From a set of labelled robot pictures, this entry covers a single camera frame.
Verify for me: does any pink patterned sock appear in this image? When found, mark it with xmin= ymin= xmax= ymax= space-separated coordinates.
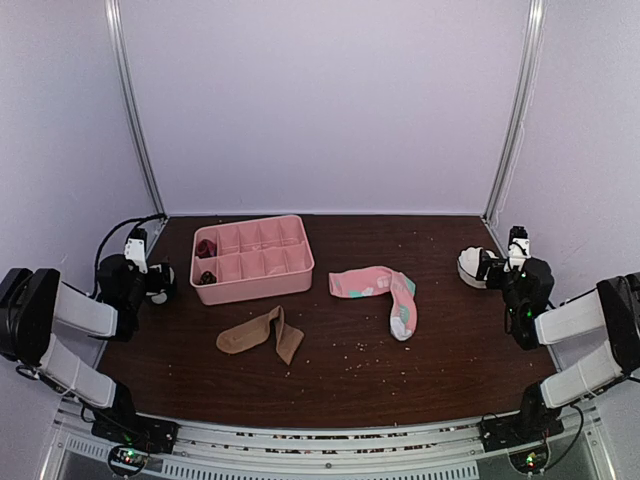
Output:
xmin=328 ymin=266 xmax=418 ymax=342

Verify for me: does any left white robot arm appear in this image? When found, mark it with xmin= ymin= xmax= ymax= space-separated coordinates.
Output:
xmin=1 ymin=255 xmax=176 ymax=444

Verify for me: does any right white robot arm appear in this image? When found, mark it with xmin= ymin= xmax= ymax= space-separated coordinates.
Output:
xmin=457 ymin=247 xmax=639 ymax=442

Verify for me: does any white scalloped bowl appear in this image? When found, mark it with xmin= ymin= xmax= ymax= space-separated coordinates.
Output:
xmin=457 ymin=247 xmax=486 ymax=289

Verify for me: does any dark brown rolled sock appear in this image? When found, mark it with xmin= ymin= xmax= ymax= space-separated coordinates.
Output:
xmin=198 ymin=270 xmax=217 ymax=286

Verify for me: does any dark red rolled sock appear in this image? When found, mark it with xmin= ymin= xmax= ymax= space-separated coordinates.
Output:
xmin=195 ymin=239 xmax=217 ymax=259

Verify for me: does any pink divided organizer tray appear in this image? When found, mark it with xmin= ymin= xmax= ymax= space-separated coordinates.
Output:
xmin=189 ymin=215 xmax=315 ymax=306

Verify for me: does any tan ribbed sock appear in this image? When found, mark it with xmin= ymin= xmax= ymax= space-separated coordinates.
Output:
xmin=216 ymin=305 xmax=305 ymax=366

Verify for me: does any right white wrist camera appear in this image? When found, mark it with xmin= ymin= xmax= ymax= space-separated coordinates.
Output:
xmin=507 ymin=225 xmax=531 ymax=271

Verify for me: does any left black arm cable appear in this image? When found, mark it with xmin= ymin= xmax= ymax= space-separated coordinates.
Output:
xmin=92 ymin=213 xmax=169 ymax=296

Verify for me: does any right aluminium frame post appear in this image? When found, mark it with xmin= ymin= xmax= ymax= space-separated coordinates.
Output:
xmin=483 ymin=0 xmax=546 ymax=227

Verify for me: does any aluminium frame post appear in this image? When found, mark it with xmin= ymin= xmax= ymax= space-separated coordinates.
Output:
xmin=104 ymin=0 xmax=166 ymax=214
xmin=483 ymin=0 xmax=546 ymax=227

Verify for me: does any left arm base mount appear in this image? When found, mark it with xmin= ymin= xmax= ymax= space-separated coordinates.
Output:
xmin=91 ymin=416 xmax=179 ymax=478

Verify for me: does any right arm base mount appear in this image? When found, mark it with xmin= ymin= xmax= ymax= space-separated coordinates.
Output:
xmin=478 ymin=413 xmax=564 ymax=476

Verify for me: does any left aluminium frame post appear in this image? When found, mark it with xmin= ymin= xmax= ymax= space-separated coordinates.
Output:
xmin=104 ymin=0 xmax=166 ymax=214

